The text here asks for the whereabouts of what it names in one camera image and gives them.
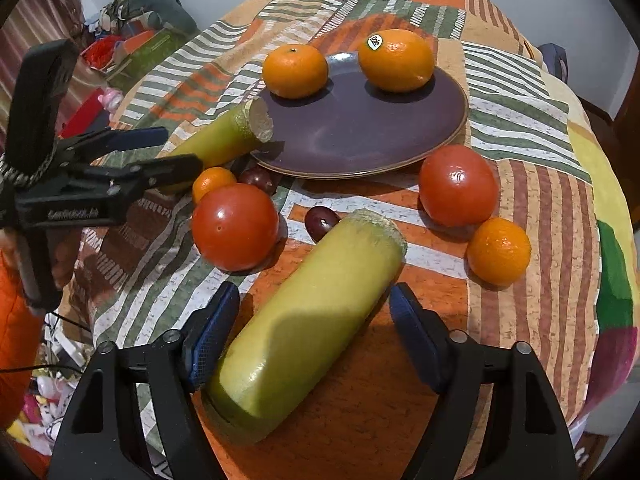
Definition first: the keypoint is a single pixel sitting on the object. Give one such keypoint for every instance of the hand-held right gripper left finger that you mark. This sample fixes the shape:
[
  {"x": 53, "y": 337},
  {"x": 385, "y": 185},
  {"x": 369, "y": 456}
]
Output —
[{"x": 215, "y": 331}]

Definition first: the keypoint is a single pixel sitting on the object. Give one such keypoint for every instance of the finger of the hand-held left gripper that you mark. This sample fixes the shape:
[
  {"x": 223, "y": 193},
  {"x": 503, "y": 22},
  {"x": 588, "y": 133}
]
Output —
[
  {"x": 170, "y": 172},
  {"x": 145, "y": 136}
]

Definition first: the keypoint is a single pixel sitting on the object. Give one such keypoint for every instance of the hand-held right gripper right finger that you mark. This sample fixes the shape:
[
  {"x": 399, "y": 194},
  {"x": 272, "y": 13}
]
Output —
[{"x": 415, "y": 331}]

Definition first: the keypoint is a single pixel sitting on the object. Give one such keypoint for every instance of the small mandarin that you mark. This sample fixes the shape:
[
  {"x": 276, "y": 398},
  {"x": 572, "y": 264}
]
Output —
[
  {"x": 498, "y": 251},
  {"x": 214, "y": 182}
]

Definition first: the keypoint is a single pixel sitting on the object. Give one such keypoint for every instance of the small yellow-green corn cob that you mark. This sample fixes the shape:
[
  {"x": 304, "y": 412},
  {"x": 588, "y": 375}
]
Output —
[{"x": 220, "y": 135}]

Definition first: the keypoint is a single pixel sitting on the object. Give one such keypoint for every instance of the red tomato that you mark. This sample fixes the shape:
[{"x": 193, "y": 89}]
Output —
[
  {"x": 235, "y": 227},
  {"x": 457, "y": 185}
]

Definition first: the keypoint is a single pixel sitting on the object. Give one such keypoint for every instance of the dark red grape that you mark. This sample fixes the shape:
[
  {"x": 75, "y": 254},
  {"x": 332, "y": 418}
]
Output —
[{"x": 257, "y": 178}]

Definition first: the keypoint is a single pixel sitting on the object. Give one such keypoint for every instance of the large yellow-green corn cob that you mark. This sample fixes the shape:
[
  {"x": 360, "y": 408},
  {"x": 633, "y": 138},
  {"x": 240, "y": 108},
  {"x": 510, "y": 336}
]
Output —
[{"x": 310, "y": 300}]

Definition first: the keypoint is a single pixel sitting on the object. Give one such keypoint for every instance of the dark red plum front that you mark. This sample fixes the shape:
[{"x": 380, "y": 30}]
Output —
[{"x": 319, "y": 222}]

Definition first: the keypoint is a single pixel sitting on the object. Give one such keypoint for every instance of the purple plate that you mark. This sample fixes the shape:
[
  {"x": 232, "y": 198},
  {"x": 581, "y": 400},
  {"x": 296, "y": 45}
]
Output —
[{"x": 360, "y": 130}]

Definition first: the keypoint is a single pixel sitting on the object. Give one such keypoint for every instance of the person's left hand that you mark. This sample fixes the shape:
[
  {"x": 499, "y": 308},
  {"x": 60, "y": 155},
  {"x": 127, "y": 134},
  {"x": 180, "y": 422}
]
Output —
[{"x": 67, "y": 257}]

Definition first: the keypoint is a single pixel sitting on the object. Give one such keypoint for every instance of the pink plastic toy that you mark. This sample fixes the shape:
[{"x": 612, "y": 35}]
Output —
[{"x": 111, "y": 99}]

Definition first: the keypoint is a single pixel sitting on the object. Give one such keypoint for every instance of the red box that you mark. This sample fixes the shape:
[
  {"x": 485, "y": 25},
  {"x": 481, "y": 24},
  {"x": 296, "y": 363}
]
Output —
[{"x": 87, "y": 112}]

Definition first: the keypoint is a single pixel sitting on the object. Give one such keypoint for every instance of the green storage box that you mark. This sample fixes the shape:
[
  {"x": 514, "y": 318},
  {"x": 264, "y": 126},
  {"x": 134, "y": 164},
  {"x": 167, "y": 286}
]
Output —
[{"x": 160, "y": 55}]

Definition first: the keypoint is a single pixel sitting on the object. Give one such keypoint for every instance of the orange cardboard box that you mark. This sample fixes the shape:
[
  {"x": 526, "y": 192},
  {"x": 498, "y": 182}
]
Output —
[{"x": 140, "y": 42}]

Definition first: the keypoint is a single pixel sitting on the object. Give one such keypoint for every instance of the red plastic bag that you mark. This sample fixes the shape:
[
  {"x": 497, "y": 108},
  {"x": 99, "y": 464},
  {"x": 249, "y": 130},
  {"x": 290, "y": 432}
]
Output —
[{"x": 97, "y": 55}]

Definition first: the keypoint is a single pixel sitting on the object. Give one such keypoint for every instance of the striped patchwork blanket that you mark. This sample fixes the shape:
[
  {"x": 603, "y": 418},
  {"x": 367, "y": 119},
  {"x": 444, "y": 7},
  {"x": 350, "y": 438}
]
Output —
[{"x": 540, "y": 260}]

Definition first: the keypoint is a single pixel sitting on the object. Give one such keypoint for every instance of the striped red curtain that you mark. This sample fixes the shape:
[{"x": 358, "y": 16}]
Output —
[{"x": 45, "y": 15}]

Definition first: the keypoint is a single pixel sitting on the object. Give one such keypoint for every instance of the medium mandarin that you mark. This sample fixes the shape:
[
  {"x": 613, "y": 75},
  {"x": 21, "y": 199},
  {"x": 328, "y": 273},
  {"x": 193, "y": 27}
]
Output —
[{"x": 295, "y": 71}]

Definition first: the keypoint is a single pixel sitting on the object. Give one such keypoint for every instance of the pile of toys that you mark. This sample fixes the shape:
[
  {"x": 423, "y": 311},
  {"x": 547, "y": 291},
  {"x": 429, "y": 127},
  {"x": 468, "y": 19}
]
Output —
[{"x": 50, "y": 400}]

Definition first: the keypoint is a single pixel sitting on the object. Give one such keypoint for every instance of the large orange with sticker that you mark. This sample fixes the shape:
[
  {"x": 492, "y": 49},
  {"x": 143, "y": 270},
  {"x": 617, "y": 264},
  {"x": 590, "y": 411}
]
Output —
[{"x": 397, "y": 62}]

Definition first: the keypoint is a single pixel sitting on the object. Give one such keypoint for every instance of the grey bag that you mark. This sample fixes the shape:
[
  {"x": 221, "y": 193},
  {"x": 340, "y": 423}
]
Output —
[{"x": 552, "y": 60}]

